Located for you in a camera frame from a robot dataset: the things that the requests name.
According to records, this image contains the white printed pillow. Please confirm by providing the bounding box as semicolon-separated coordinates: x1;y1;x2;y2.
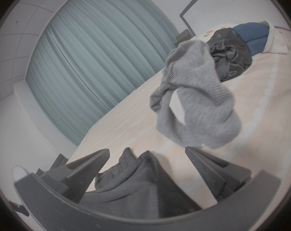
194;24;235;43

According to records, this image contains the blue and white garment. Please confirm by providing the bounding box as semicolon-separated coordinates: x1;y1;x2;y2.
232;20;288;55

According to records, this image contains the grey knit garment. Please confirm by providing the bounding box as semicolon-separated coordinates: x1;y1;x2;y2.
150;40;242;150

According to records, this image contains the round white mirror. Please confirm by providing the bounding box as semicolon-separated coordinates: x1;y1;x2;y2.
11;165;28;181

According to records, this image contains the black shiny garment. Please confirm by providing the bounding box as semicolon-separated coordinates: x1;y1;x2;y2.
206;27;253;82

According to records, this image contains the black chest of drawers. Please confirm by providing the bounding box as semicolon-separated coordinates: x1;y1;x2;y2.
49;153;69;171

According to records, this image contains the blue-green curtain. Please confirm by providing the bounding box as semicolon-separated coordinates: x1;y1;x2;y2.
25;0;179;147

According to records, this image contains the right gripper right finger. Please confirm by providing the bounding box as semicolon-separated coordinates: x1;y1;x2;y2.
185;146;252;200

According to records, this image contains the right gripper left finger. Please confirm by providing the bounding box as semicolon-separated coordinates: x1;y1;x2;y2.
36;148;111;204

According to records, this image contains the black T-shirt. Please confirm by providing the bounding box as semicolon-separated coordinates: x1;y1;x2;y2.
79;147;203;219

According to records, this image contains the bed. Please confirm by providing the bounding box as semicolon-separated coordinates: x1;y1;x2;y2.
68;0;291;211

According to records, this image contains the grey bedside table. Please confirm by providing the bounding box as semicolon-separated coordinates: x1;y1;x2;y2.
175;29;191;45

